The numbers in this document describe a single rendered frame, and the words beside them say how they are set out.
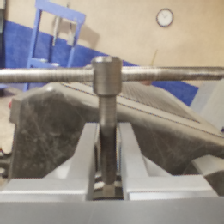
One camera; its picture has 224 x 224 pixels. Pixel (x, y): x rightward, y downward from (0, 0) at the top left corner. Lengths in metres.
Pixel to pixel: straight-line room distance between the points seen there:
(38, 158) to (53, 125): 0.09
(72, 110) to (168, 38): 3.52
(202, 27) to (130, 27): 1.44
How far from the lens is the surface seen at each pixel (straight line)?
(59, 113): 0.34
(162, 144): 0.37
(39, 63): 3.38
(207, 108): 3.73
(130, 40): 3.62
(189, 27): 3.92
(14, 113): 0.42
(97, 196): 0.36
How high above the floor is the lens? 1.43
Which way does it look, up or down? 19 degrees down
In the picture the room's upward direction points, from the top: 20 degrees clockwise
